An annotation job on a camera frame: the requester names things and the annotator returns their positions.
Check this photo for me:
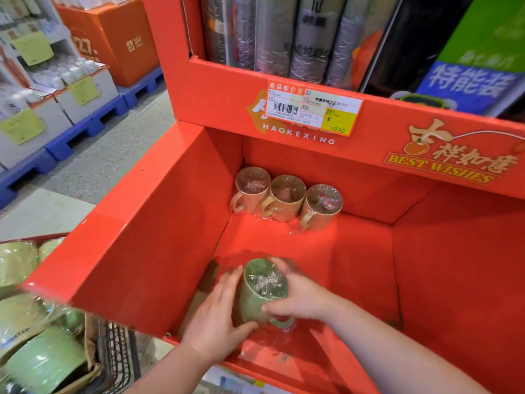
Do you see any person's right hand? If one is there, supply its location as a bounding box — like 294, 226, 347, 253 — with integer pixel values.
261, 257, 341, 324

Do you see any person's left hand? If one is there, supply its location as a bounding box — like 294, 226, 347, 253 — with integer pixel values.
181, 264, 259, 366

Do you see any green mug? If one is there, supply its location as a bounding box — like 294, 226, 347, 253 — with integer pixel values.
52, 308, 87, 337
0, 241, 40, 288
238, 258, 295, 330
38, 237, 66, 263
2, 326, 89, 394
0, 293, 56, 359

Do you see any person's left forearm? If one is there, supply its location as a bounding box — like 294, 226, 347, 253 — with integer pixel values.
125, 342, 216, 394

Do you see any person's right forearm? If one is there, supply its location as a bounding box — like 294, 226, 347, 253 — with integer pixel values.
326, 299, 491, 394

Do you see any colourful printed packet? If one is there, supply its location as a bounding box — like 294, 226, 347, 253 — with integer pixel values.
202, 366, 290, 394

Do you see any beige wrapped mug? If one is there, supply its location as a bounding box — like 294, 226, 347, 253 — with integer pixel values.
230, 166, 272, 215
261, 175, 307, 223
299, 184, 344, 232

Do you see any brown cardboard box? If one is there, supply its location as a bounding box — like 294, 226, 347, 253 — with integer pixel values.
52, 314, 104, 394

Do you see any red cardboard display stand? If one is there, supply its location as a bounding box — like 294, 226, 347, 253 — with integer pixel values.
22, 0, 525, 394

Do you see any white and yellow price label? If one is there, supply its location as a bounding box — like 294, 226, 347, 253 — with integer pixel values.
264, 80, 364, 137

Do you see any blue plastic pallet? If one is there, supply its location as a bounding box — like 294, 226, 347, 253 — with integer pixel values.
116, 65, 165, 109
44, 94, 129, 161
0, 147, 59, 210

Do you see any grey bag roll pack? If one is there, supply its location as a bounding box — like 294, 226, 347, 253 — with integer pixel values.
233, 0, 257, 71
325, 0, 402, 91
254, 0, 302, 77
289, 0, 354, 85
200, 0, 237, 66

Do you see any white display carton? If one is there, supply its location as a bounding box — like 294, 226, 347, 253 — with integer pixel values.
52, 65, 120, 126
0, 95, 74, 170

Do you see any yellow price sign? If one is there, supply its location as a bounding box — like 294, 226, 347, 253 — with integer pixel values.
11, 31, 55, 67
67, 76, 101, 106
0, 108, 47, 145

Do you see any black packet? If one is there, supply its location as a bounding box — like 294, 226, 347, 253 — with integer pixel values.
360, 0, 476, 100

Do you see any orange display carton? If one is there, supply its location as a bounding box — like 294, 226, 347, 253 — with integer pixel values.
54, 0, 161, 88

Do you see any green and blue packet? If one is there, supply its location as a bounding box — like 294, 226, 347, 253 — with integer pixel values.
415, 0, 525, 118

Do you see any wire shopping cart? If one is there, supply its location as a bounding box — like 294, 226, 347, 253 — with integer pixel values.
0, 233, 142, 394

